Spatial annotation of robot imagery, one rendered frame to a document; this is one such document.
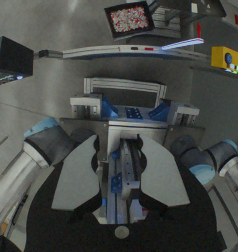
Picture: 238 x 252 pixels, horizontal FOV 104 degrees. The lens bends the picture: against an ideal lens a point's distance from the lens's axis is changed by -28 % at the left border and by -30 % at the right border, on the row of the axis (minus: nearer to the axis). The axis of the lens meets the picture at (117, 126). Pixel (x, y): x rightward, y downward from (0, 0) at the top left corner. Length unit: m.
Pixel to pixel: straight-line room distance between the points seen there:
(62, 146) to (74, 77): 1.28
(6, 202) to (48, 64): 1.56
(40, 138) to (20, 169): 0.11
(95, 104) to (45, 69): 1.28
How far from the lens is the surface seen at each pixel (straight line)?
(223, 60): 0.66
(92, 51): 0.70
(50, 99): 1.79
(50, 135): 0.40
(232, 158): 0.59
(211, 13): 0.48
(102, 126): 0.56
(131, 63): 1.55
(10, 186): 0.39
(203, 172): 0.54
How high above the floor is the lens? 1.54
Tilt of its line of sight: 63 degrees down
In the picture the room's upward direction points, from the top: 178 degrees clockwise
